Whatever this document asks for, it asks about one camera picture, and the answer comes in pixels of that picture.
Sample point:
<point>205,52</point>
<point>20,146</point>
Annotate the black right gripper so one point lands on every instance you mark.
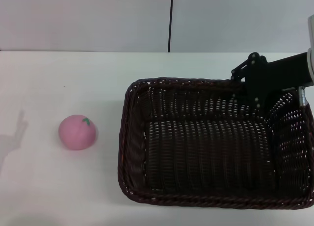
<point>282,72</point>

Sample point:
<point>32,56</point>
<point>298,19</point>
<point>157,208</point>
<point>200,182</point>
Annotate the black woven wicker basket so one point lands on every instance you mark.
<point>208,157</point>

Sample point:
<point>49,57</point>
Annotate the pink peach toy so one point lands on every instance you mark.
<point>77,134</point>

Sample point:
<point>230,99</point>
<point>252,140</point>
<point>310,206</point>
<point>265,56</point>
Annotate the dark vertical wall strip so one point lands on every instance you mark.
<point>170,20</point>

